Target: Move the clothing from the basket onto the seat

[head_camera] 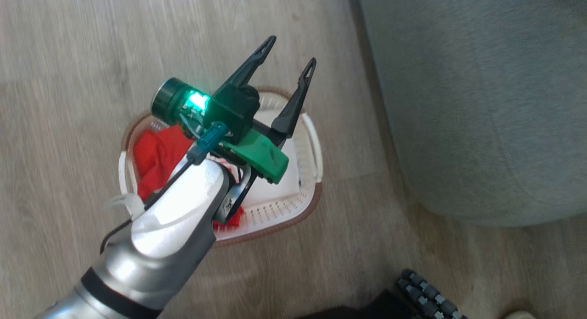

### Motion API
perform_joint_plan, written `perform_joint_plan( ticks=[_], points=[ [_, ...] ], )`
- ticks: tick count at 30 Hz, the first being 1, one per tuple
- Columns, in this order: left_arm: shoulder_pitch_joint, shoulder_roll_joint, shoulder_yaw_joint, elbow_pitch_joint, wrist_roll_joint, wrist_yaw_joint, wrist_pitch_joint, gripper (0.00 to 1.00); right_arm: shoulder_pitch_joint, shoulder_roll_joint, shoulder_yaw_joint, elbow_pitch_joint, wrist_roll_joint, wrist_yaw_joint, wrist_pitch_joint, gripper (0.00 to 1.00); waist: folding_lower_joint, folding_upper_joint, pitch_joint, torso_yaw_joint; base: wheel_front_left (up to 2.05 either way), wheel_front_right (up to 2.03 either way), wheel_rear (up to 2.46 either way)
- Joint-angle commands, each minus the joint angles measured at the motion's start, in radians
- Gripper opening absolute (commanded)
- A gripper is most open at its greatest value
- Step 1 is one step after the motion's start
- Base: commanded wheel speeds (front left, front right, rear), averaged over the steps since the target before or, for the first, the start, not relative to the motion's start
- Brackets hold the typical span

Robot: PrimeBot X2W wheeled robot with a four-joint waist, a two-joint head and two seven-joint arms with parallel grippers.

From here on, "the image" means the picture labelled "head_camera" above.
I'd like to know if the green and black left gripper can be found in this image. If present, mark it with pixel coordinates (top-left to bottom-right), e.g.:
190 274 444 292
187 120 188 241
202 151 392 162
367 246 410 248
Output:
151 35 317 185

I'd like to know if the white clothing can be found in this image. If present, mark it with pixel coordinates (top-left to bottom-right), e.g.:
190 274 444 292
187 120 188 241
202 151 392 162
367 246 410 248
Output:
240 96 302 208

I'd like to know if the white plastic laundry basket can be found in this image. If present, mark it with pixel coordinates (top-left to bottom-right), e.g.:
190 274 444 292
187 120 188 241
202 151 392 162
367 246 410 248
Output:
118 86 324 247

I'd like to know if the red clothing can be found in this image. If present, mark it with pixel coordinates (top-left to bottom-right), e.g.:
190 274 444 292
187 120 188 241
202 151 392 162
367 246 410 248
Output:
133 125 245 228

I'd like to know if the grey fabric sofa seat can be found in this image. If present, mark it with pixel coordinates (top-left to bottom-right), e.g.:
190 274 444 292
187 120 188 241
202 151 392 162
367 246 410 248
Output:
357 0 587 227

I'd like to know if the black roller wheel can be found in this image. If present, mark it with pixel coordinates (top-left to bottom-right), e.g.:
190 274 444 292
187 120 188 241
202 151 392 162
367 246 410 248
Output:
396 268 469 319

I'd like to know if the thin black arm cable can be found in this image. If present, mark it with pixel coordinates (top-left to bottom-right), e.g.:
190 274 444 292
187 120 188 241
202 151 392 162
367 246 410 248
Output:
100 121 229 255

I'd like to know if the white cable tie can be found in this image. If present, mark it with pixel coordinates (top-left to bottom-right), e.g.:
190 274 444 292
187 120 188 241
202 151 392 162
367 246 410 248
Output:
109 194 146 220

